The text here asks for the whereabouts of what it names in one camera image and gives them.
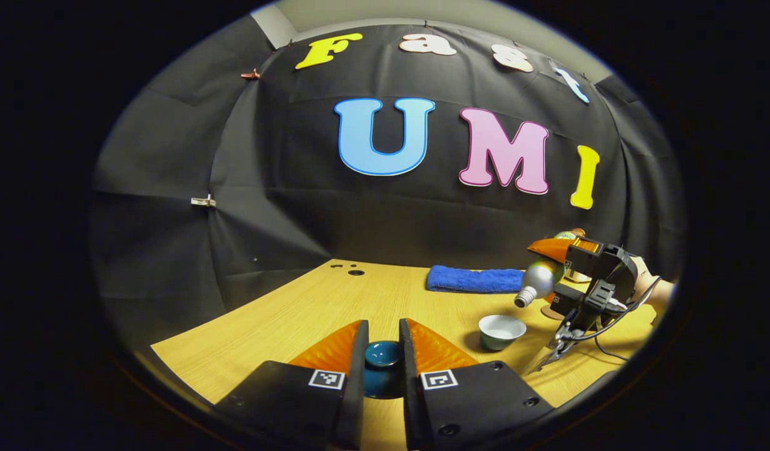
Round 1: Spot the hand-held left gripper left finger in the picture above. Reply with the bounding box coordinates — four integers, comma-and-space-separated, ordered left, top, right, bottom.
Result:
213, 319, 370, 450

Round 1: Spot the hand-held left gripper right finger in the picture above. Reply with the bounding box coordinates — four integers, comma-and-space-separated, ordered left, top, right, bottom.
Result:
399, 318, 556, 450

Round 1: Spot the green label water bottle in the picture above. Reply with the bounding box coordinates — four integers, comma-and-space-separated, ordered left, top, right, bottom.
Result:
514, 229, 586, 309

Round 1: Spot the teal teacup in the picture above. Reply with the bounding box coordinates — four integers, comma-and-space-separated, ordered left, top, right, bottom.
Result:
478, 314, 528, 351

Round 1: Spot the blue towel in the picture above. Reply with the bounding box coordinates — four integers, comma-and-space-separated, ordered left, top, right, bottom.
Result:
426, 265, 525, 294

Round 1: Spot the black backdrop cloth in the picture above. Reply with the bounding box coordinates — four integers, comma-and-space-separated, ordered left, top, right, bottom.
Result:
91, 22, 686, 348

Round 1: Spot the black cable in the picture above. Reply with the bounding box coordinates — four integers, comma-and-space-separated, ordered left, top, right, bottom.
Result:
567, 276, 664, 363

